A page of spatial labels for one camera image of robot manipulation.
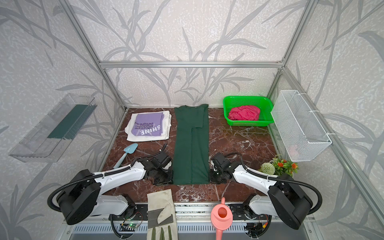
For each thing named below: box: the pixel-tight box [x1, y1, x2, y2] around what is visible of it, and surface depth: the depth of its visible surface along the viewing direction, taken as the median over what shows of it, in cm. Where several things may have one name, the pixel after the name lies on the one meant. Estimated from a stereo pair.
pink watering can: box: [210, 197, 234, 240], surface depth 64 cm
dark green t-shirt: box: [172, 104, 210, 185], surface depth 101 cm
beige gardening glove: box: [146, 189, 178, 240], surface depth 73 cm
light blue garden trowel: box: [113, 143, 138, 169], surface depth 96 cm
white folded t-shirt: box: [124, 110, 172, 142], surface depth 106 cm
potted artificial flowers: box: [257, 155, 300, 177], surface depth 75 cm
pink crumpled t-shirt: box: [228, 105, 261, 121], surface depth 113 cm
